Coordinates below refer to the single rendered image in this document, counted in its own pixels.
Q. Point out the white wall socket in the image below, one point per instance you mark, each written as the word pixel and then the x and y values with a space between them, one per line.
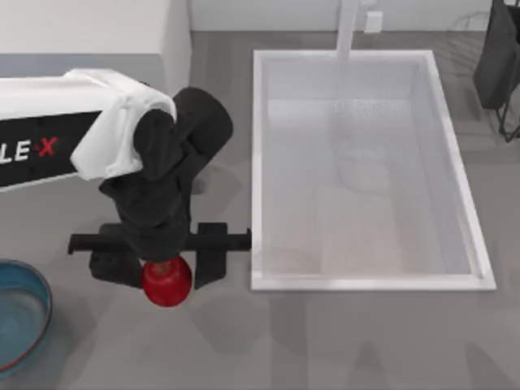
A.
pixel 373 22

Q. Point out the blue bowl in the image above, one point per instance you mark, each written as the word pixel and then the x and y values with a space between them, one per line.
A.
pixel 28 325

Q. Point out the red apple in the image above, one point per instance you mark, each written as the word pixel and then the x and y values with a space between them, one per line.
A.
pixel 166 284

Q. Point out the white sink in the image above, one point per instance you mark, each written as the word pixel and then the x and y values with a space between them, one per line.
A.
pixel 365 183

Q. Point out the black chair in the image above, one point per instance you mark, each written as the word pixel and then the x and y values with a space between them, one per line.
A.
pixel 497 61

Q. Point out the white tall tap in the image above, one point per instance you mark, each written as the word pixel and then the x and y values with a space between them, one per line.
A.
pixel 347 28

